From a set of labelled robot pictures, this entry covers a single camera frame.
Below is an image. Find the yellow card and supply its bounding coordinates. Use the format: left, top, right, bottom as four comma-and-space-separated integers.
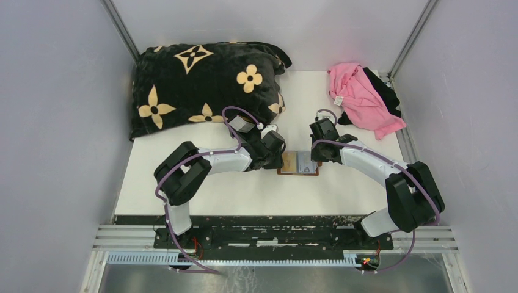
280, 151, 297, 174

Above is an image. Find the brown leather card holder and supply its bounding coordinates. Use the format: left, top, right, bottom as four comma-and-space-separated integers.
277, 151, 322, 176

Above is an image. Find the silver VIP card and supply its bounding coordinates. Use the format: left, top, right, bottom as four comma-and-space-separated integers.
297, 151, 318, 175

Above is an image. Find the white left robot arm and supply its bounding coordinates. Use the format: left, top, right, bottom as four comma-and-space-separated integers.
153, 131, 286, 248

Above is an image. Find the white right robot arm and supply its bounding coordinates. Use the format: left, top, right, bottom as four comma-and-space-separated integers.
310, 118, 445, 249

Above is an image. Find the white card stack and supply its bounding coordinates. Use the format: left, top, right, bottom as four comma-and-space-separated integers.
229, 115, 256, 133

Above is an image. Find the pink cloth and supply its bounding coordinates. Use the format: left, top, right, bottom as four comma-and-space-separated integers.
327, 63, 406, 140

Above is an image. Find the black cloth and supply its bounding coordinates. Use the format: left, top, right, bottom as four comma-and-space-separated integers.
338, 67, 402, 131

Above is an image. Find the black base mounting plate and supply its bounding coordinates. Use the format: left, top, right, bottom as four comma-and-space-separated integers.
115, 214, 436, 262

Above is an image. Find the black floral plush pillow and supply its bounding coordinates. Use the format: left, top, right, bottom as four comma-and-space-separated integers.
129, 42, 293, 139

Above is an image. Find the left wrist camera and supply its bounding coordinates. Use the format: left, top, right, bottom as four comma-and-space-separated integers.
261, 125, 278, 138

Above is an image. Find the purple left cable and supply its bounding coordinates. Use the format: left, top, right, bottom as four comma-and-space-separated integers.
155, 106, 222, 276

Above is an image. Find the purple cable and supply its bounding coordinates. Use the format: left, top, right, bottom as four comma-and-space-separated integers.
310, 108, 441, 274
155, 106, 222, 276

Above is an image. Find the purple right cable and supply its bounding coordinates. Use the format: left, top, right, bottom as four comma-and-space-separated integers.
310, 108, 441, 274

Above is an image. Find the white slotted cable duct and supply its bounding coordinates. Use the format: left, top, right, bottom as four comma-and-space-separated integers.
106, 251, 360, 268

